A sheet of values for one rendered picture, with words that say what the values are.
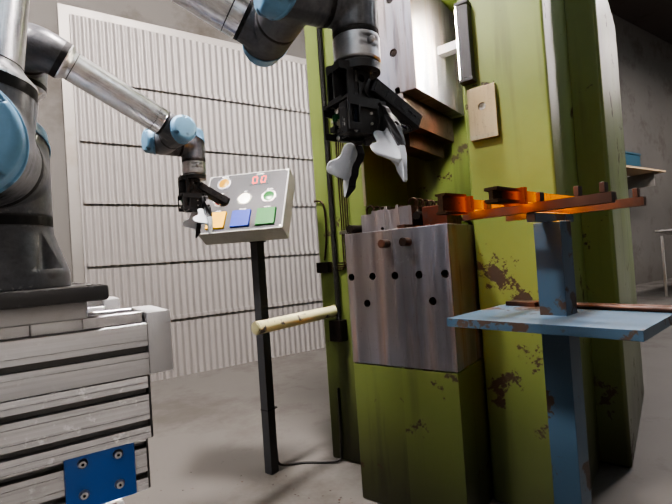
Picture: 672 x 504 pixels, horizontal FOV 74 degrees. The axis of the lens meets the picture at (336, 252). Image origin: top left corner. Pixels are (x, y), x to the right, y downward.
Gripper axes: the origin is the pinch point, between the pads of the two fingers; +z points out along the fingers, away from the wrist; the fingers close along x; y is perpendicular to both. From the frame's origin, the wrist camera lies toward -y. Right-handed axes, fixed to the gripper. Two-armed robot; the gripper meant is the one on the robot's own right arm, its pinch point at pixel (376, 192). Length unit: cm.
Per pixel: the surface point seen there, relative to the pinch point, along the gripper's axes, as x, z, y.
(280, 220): -89, -5, -28
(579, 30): -27, -69, -126
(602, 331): 14.4, 26.9, -39.0
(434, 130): -58, -35, -78
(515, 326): -1.9, 27.1, -36.8
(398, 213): -55, -3, -55
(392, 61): -54, -54, -55
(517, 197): 1.9, 0.4, -35.1
